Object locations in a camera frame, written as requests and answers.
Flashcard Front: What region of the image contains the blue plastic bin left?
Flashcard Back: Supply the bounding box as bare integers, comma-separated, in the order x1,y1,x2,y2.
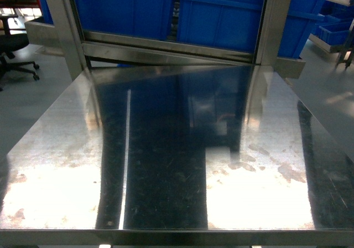
75,0,175,40

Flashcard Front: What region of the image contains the blue plastic bin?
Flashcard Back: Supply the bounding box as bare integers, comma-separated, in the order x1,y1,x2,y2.
75,0,175,40
278,0,325,59
177,0,264,53

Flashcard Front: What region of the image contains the blue plastic bin middle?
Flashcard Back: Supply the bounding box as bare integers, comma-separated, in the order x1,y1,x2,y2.
177,0,264,53

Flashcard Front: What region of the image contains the blue plastic bin right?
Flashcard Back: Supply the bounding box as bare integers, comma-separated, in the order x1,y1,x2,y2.
278,0,325,59

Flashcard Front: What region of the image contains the small blue bin far right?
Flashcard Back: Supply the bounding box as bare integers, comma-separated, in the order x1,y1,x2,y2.
319,21,351,45

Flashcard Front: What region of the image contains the black office chair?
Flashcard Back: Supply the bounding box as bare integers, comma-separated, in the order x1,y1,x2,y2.
0,14,40,91

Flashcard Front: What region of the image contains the stainless steel rack frame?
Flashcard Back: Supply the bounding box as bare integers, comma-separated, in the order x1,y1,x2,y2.
25,0,305,79

